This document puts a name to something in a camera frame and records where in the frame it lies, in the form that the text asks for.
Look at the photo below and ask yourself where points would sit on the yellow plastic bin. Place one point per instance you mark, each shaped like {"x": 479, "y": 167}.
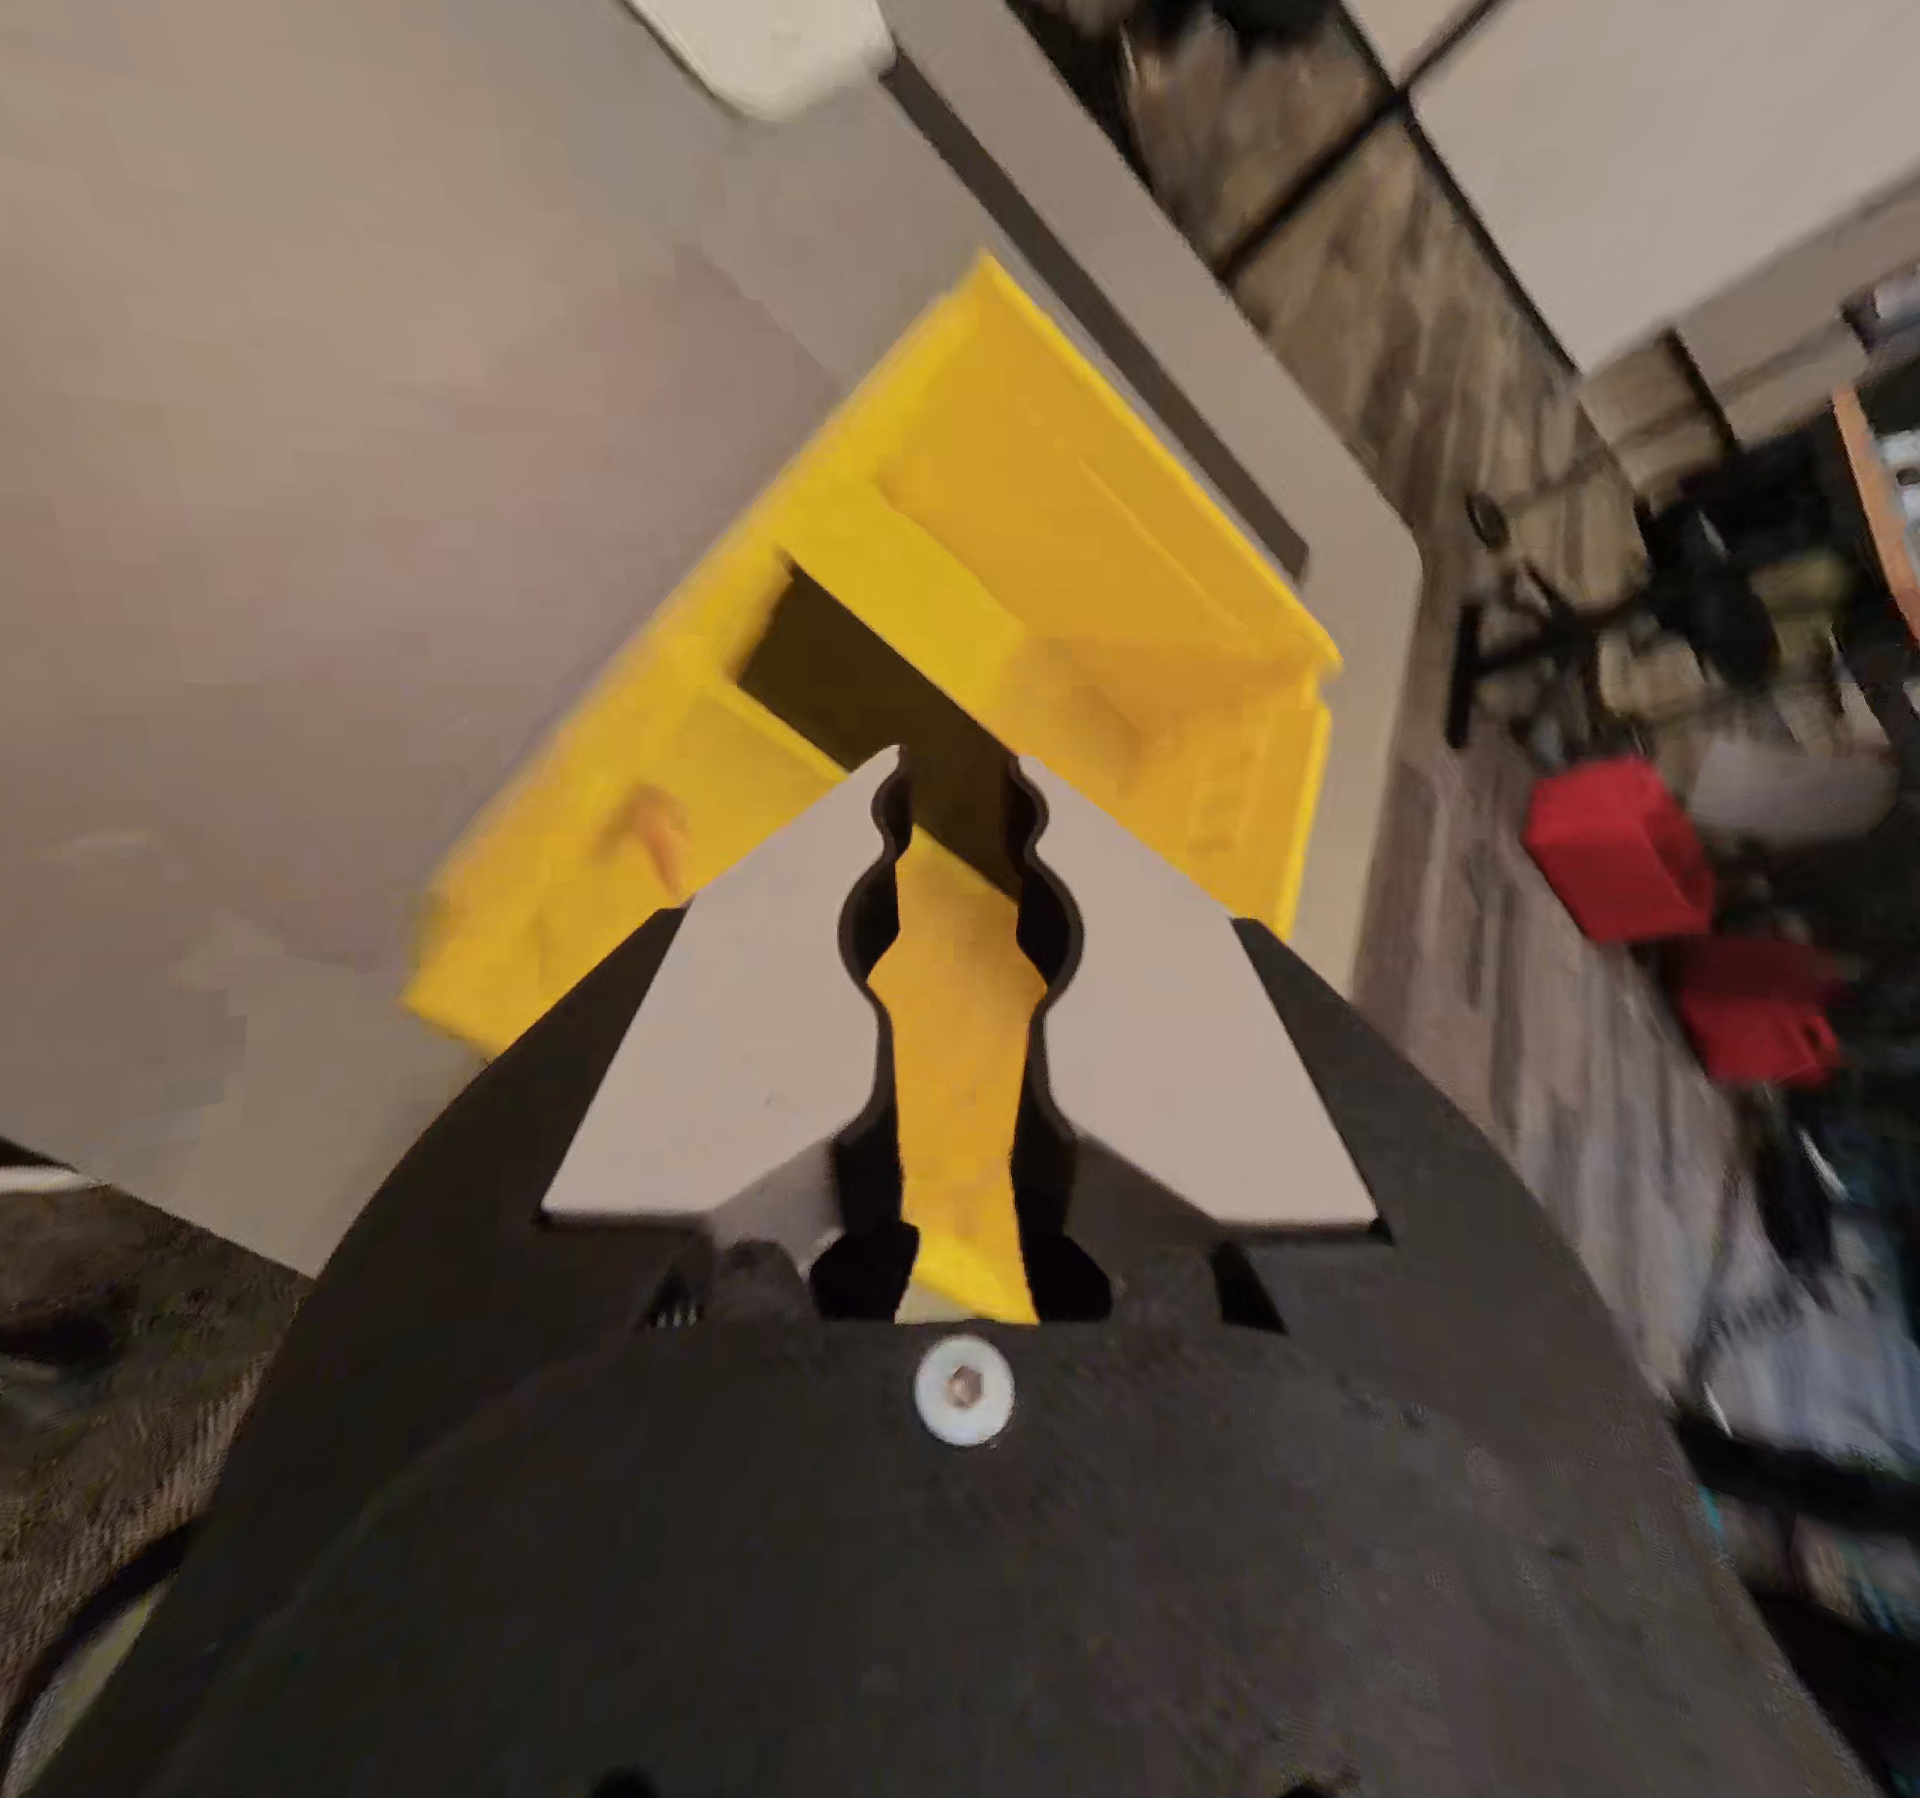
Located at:
{"x": 974, "y": 523}

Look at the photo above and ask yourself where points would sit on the white table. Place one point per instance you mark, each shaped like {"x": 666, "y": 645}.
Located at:
{"x": 1650, "y": 102}

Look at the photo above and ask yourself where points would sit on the black bin divider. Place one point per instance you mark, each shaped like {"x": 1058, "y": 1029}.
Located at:
{"x": 840, "y": 689}

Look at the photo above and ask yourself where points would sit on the black chair base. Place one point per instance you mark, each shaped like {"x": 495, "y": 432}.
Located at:
{"x": 1589, "y": 613}

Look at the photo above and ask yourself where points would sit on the red plastic bin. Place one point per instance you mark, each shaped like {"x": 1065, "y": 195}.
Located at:
{"x": 1753, "y": 1011}
{"x": 1619, "y": 846}

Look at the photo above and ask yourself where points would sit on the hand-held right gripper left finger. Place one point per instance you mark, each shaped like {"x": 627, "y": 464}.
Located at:
{"x": 705, "y": 1063}

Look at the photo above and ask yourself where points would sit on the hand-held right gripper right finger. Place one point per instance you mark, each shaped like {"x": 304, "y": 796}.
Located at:
{"x": 1199, "y": 1063}

